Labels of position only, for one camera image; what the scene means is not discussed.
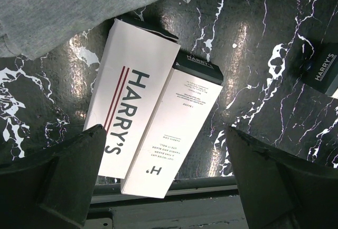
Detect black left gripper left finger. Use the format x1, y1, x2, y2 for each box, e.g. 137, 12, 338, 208
1, 124, 106, 228

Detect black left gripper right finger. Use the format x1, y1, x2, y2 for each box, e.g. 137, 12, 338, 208
226, 127, 337, 228

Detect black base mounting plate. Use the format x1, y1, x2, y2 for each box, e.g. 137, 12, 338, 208
84, 176, 248, 228

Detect white harry's box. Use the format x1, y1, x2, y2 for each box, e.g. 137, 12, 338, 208
120, 52, 223, 198
84, 15, 180, 179

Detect long white cosmetic box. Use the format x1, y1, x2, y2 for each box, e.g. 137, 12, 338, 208
300, 42, 337, 99

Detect black marble pattern mat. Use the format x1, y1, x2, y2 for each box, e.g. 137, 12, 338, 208
1, 0, 337, 180

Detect grey folded cloth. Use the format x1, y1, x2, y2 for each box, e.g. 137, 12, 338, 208
1, 0, 190, 59

